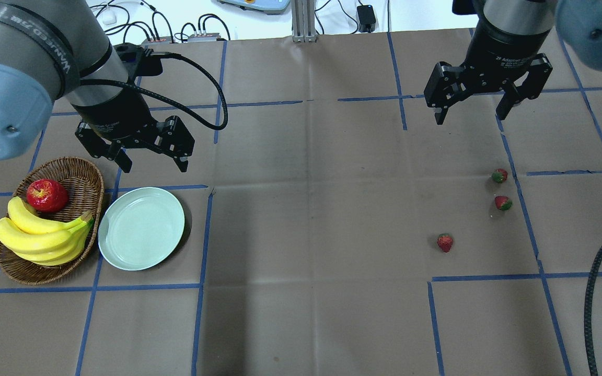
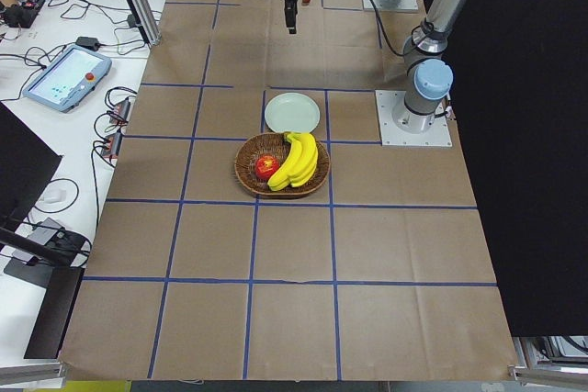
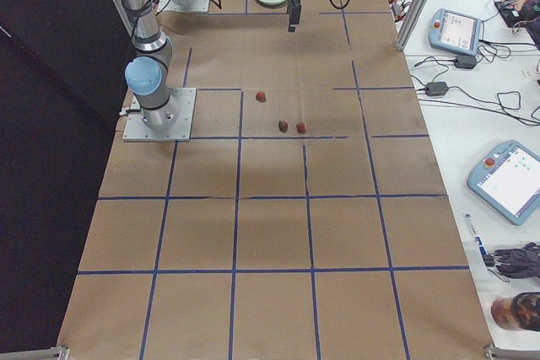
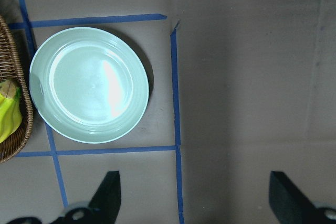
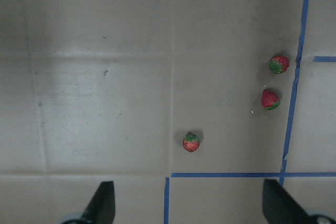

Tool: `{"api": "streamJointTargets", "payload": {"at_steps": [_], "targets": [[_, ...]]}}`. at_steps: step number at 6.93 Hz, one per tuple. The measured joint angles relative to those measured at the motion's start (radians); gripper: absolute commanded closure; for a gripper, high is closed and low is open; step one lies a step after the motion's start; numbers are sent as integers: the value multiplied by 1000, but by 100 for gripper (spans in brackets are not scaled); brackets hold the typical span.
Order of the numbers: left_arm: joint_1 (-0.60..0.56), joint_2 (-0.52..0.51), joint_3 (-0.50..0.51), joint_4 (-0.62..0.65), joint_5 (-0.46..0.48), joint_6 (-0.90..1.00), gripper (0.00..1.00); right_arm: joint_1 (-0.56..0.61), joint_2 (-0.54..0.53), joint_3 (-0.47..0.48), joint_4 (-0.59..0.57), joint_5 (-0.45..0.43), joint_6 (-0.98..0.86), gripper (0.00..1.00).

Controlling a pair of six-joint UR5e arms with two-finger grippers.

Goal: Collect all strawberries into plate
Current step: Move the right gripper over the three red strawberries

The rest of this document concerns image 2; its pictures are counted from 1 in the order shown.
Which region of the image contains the light green plate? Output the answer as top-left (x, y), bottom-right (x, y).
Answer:
top-left (264, 92), bottom-right (321, 132)

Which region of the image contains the brown wicker basket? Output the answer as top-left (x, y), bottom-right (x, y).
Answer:
top-left (234, 133), bottom-right (331, 199)

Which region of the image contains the yellow banana bunch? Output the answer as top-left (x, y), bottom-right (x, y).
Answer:
top-left (267, 132), bottom-right (318, 192)

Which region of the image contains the red apple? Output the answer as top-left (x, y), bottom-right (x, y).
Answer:
top-left (254, 154), bottom-right (280, 182)

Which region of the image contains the black power adapter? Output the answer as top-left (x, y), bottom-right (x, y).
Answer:
top-left (75, 36), bottom-right (101, 51)

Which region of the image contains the usb hub upper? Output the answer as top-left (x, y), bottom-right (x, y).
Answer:
top-left (107, 98), bottom-right (131, 126)

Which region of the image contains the usb hub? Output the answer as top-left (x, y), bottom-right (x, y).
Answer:
top-left (107, 98), bottom-right (131, 126)
top-left (100, 132), bottom-right (123, 160)

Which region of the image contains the usb hub lower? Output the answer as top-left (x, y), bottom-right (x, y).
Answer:
top-left (100, 132), bottom-right (123, 160)

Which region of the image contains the black curtain panel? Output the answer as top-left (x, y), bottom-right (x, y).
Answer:
top-left (444, 0), bottom-right (587, 336)

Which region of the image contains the blue teach pendant near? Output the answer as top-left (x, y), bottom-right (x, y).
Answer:
top-left (23, 44), bottom-right (112, 112)

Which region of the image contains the black electronics board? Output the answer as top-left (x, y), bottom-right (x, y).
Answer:
top-left (1, 0), bottom-right (45, 28)

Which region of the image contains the brown paper table cover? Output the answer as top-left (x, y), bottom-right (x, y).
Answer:
top-left (60, 0), bottom-right (516, 381)

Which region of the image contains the white charger block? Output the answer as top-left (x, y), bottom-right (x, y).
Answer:
top-left (43, 188), bottom-right (68, 204)

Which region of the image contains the black monitor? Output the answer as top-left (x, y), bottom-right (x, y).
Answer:
top-left (0, 105), bottom-right (62, 231)

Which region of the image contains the grey dock box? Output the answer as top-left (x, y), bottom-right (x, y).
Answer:
top-left (11, 218), bottom-right (64, 264)

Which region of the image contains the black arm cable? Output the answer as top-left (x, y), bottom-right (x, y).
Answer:
top-left (356, 0), bottom-right (408, 59)

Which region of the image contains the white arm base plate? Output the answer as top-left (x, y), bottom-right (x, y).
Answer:
top-left (375, 90), bottom-right (453, 148)

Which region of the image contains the aluminium rail bottom left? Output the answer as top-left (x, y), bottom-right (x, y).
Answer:
top-left (1, 361), bottom-right (67, 388)

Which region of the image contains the aluminium rail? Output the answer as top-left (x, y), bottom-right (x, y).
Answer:
top-left (1, 361), bottom-right (67, 388)
top-left (509, 366), bottom-right (588, 390)

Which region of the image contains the aluminium rail bottom right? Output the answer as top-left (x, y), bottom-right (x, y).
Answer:
top-left (509, 366), bottom-right (588, 390)

